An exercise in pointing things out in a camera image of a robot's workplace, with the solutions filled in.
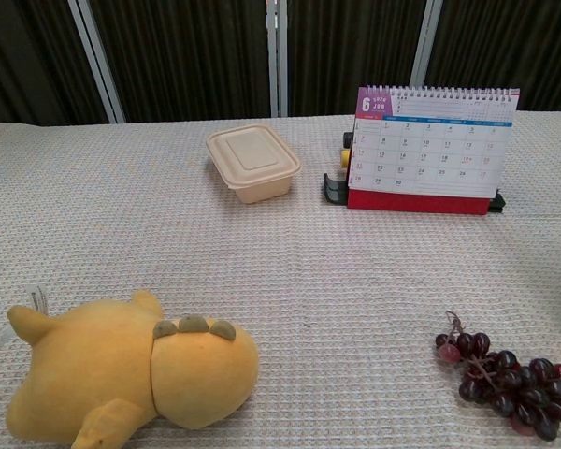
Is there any spiral desk calendar red base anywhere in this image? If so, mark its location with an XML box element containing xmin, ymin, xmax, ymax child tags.
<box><xmin>346</xmin><ymin>85</ymin><xmax>521</xmax><ymax>216</ymax></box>

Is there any beige woven tablecloth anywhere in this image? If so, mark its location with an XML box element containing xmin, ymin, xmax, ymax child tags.
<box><xmin>0</xmin><ymin>109</ymin><xmax>561</xmax><ymax>449</ymax></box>

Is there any beige lidded food container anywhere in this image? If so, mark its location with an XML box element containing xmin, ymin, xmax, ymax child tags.
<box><xmin>205</xmin><ymin>123</ymin><xmax>303</xmax><ymax>205</ymax></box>

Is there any dark pleated curtain panel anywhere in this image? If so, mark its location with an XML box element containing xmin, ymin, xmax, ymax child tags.
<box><xmin>285</xmin><ymin>0</ymin><xmax>432</xmax><ymax>118</ymax></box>
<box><xmin>424</xmin><ymin>0</ymin><xmax>561</xmax><ymax>112</ymax></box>
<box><xmin>0</xmin><ymin>0</ymin><xmax>109</xmax><ymax>126</ymax></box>
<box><xmin>89</xmin><ymin>0</ymin><xmax>279</xmax><ymax>123</ymax></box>

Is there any yellow plush dinosaur toy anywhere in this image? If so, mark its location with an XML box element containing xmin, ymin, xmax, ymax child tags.
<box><xmin>5</xmin><ymin>282</ymin><xmax>261</xmax><ymax>449</ymax></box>

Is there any bunch of dark red grapes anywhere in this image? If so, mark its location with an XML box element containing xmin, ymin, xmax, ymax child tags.
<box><xmin>434</xmin><ymin>311</ymin><xmax>561</xmax><ymax>443</ymax></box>

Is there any grey partition post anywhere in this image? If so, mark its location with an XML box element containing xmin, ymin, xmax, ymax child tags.
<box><xmin>265</xmin><ymin>0</ymin><xmax>290</xmax><ymax>119</ymax></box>
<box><xmin>403</xmin><ymin>0</ymin><xmax>444</xmax><ymax>90</ymax></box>
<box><xmin>67</xmin><ymin>0</ymin><xmax>125</xmax><ymax>124</ymax></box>

